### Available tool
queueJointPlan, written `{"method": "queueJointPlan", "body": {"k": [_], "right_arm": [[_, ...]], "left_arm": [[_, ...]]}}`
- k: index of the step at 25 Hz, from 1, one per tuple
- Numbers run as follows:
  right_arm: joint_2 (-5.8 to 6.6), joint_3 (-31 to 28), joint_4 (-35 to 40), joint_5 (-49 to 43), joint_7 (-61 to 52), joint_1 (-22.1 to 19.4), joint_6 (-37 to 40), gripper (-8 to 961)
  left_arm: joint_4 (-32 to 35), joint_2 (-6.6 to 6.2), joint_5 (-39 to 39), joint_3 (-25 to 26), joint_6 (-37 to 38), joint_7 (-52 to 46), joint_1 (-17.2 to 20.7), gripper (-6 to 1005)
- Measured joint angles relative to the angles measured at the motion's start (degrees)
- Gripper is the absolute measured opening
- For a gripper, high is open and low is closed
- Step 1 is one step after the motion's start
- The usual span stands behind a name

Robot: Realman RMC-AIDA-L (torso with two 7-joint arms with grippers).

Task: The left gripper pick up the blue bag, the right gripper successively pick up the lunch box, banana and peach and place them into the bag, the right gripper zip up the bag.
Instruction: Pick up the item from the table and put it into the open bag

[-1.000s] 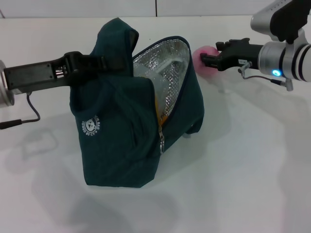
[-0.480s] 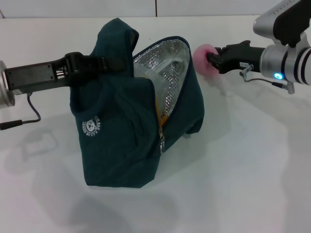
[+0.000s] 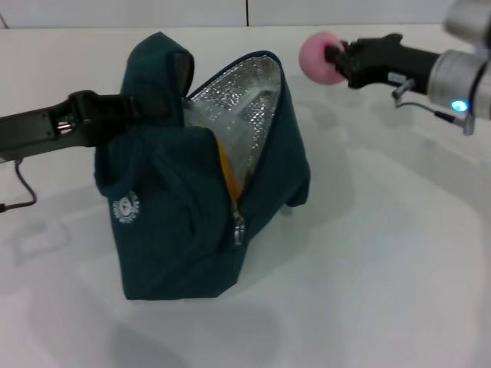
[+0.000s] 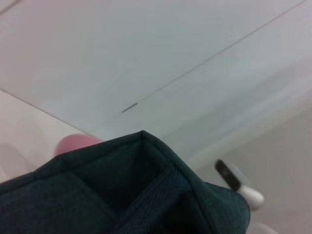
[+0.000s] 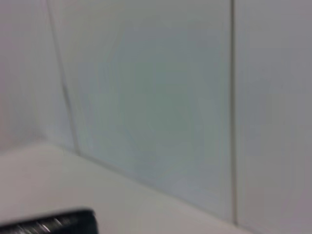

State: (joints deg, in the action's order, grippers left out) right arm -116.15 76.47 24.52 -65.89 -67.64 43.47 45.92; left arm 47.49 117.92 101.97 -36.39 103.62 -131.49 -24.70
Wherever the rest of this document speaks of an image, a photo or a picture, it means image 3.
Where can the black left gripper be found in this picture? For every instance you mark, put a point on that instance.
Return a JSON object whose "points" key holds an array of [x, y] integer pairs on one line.
{"points": [[30, 128]]}

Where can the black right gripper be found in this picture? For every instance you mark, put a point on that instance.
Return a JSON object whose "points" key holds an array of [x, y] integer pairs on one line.
{"points": [[391, 63]]}

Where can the pink peach toy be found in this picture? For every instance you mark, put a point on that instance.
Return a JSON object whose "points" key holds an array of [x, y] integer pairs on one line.
{"points": [[316, 57]]}

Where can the yellow banana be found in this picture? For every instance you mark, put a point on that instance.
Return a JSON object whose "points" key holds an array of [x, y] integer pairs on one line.
{"points": [[226, 165]]}

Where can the dark teal insulated lunch bag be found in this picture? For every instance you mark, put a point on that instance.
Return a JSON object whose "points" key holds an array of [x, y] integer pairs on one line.
{"points": [[165, 230]]}

